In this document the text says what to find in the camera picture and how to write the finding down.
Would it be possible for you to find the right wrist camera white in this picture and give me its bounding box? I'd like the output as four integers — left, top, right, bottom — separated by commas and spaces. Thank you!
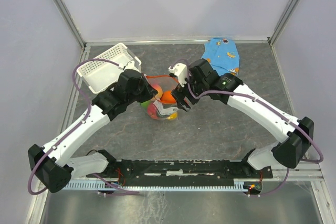
169, 63, 188, 87

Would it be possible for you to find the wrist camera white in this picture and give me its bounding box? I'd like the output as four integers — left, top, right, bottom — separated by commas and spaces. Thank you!
118, 59, 142, 72
169, 63, 188, 87

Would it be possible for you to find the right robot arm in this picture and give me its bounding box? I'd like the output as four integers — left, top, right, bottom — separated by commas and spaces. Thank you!
169, 59, 314, 177

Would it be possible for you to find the aluminium frame rail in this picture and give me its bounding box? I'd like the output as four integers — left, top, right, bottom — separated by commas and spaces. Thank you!
39, 158, 325, 180

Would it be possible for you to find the dark green avocado toy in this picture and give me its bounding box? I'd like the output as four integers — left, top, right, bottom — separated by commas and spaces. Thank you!
156, 111, 170, 120

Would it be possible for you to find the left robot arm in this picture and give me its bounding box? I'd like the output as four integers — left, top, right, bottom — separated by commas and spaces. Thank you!
28, 69, 158, 193

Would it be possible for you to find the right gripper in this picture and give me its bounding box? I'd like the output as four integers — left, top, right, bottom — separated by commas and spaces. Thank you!
171, 70, 208, 112

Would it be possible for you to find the green watermelon toy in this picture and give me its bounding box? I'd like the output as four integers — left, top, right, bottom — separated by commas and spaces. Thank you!
140, 101, 151, 109

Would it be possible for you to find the orange toy fruit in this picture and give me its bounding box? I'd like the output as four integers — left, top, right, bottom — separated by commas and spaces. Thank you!
160, 90, 176, 104

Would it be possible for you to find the light blue cable duct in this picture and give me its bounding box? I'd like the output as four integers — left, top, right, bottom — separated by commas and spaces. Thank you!
63, 178, 248, 193

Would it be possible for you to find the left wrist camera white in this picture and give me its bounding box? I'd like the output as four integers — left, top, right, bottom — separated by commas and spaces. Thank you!
118, 59, 142, 72

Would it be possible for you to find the clear zip top bag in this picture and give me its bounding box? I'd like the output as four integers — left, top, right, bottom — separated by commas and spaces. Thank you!
139, 75, 178, 121

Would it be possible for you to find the peach toy fruit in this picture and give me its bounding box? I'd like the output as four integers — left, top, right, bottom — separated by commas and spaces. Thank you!
153, 84, 163, 99

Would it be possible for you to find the red apple toy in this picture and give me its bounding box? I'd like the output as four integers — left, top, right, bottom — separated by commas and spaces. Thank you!
147, 104, 158, 120

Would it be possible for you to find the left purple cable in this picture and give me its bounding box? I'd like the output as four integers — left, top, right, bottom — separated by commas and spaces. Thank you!
27, 58, 140, 196

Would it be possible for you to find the blue patterned cloth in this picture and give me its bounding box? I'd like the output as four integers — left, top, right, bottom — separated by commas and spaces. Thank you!
202, 38, 240, 76

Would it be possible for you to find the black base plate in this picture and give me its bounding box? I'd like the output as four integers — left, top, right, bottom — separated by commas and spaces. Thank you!
98, 159, 273, 187

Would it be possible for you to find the white plastic basket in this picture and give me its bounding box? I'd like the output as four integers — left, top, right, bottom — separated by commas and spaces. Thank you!
77, 43, 140, 94

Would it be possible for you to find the yellow lemon toy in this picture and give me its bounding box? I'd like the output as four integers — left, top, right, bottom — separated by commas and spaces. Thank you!
167, 112, 178, 121

